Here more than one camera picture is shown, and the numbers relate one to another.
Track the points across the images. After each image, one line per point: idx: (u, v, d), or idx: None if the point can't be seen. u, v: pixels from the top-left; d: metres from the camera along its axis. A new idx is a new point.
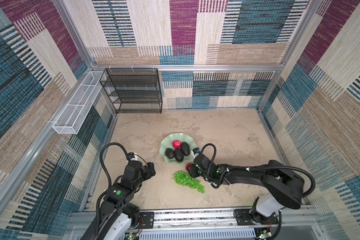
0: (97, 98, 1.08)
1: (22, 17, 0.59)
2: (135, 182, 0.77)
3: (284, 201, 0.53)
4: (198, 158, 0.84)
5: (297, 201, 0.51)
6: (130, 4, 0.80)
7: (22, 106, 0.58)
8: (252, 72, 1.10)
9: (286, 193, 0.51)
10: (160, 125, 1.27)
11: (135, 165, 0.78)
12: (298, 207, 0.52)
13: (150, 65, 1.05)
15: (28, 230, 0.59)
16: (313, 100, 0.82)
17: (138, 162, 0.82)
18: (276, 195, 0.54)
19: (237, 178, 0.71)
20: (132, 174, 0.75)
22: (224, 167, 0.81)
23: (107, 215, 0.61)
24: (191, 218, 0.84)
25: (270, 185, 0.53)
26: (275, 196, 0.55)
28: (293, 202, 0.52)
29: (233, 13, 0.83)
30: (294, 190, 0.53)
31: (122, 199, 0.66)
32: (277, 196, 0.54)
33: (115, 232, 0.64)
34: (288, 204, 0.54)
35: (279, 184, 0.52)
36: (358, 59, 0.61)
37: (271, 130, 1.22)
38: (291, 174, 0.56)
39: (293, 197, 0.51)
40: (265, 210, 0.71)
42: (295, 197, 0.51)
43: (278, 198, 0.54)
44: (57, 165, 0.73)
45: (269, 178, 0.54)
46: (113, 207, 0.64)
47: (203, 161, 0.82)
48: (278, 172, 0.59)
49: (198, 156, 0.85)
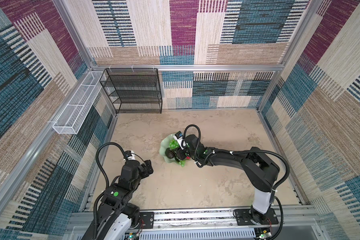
0: (97, 98, 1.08)
1: (22, 18, 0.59)
2: (133, 181, 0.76)
3: (258, 183, 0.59)
4: (189, 138, 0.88)
5: (267, 184, 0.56)
6: (130, 4, 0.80)
7: (22, 106, 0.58)
8: (252, 72, 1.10)
9: (260, 176, 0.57)
10: (160, 126, 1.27)
11: (132, 165, 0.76)
12: (268, 190, 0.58)
13: (150, 65, 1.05)
15: (28, 230, 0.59)
16: (313, 100, 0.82)
17: (135, 161, 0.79)
18: (251, 177, 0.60)
19: (220, 160, 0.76)
20: (129, 174, 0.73)
22: (210, 148, 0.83)
23: (105, 218, 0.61)
24: (191, 218, 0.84)
25: (246, 166, 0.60)
26: (250, 179, 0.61)
28: (264, 185, 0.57)
29: (233, 13, 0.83)
30: (268, 174, 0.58)
31: (120, 200, 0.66)
32: (252, 177, 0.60)
33: (115, 233, 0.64)
34: (260, 188, 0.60)
35: (254, 167, 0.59)
36: (358, 59, 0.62)
37: (271, 130, 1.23)
38: (269, 161, 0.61)
39: (265, 181, 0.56)
40: (260, 206, 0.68)
42: (267, 181, 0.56)
43: (253, 180, 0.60)
44: (57, 165, 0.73)
45: (247, 161, 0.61)
46: (111, 209, 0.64)
47: (193, 141, 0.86)
48: (258, 158, 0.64)
49: (189, 136, 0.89)
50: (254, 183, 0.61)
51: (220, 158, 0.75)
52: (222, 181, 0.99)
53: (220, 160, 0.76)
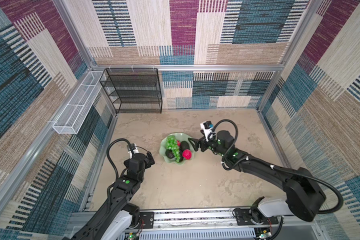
0: (97, 98, 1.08)
1: (22, 17, 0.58)
2: (141, 173, 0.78)
3: (298, 209, 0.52)
4: (224, 135, 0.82)
5: (311, 214, 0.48)
6: (130, 4, 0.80)
7: (22, 106, 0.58)
8: (252, 72, 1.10)
9: (305, 203, 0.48)
10: (160, 126, 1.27)
11: (139, 157, 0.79)
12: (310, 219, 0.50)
13: (150, 65, 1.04)
15: (28, 230, 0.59)
16: (313, 100, 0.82)
17: (141, 154, 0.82)
18: (292, 201, 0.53)
19: (254, 171, 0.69)
20: (136, 166, 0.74)
22: (242, 153, 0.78)
23: (118, 198, 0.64)
24: (191, 218, 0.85)
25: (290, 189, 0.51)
26: (290, 202, 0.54)
28: (307, 214, 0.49)
29: (233, 13, 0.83)
30: (314, 203, 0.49)
31: (131, 187, 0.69)
32: (293, 202, 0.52)
33: (118, 224, 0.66)
34: (300, 214, 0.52)
35: (300, 191, 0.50)
36: (358, 59, 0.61)
37: (271, 130, 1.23)
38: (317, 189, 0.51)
39: (310, 210, 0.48)
40: (267, 210, 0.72)
42: (312, 211, 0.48)
43: (293, 205, 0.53)
44: (57, 165, 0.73)
45: (293, 183, 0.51)
46: (123, 192, 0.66)
47: (229, 140, 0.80)
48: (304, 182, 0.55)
49: (223, 133, 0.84)
50: (293, 208, 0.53)
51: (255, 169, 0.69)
52: (222, 181, 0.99)
53: (252, 170, 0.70)
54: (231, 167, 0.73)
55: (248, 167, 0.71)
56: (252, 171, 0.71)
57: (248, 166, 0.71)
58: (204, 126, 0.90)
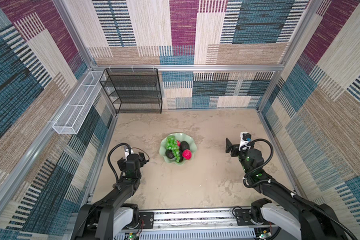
0: (97, 98, 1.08)
1: (22, 18, 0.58)
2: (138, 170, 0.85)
3: None
4: (256, 154, 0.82)
5: None
6: (130, 4, 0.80)
7: (22, 106, 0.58)
8: (252, 72, 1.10)
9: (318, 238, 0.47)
10: (160, 126, 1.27)
11: (133, 157, 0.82)
12: None
13: (150, 65, 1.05)
15: (27, 230, 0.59)
16: (313, 100, 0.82)
17: (135, 154, 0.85)
18: (306, 233, 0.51)
19: (273, 196, 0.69)
20: (133, 166, 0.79)
22: (266, 177, 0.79)
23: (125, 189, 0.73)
24: (191, 218, 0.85)
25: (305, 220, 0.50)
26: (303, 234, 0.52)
28: None
29: (233, 13, 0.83)
30: None
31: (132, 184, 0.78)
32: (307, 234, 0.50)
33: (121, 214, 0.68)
34: None
35: (316, 225, 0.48)
36: (358, 59, 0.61)
37: (271, 130, 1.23)
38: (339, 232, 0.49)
39: None
40: (270, 217, 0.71)
42: None
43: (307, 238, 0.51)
44: (57, 165, 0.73)
45: (311, 215, 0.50)
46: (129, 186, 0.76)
47: (258, 161, 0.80)
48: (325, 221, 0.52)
49: (256, 151, 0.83)
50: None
51: (273, 193, 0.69)
52: (222, 181, 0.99)
53: (271, 195, 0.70)
54: (251, 185, 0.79)
55: (266, 190, 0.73)
56: (270, 195, 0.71)
57: (267, 189, 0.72)
58: (242, 136, 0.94)
